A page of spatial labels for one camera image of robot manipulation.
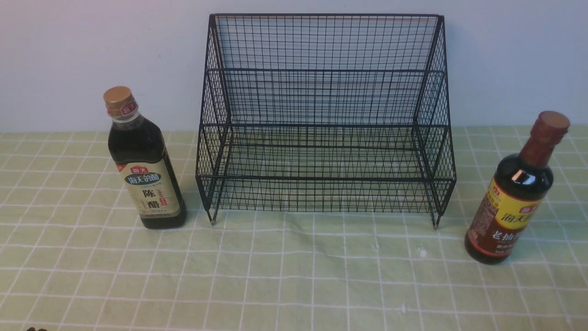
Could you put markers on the vinegar bottle gold cap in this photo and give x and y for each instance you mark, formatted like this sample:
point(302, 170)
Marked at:
point(138, 150)

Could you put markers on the soy sauce bottle red cap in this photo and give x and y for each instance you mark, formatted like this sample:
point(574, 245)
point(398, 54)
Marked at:
point(519, 185)

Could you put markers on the green checkered tablecloth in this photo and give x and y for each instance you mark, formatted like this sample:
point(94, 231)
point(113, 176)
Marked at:
point(75, 256)

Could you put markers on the black wire mesh rack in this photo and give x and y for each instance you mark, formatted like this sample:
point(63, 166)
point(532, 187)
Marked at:
point(326, 112)

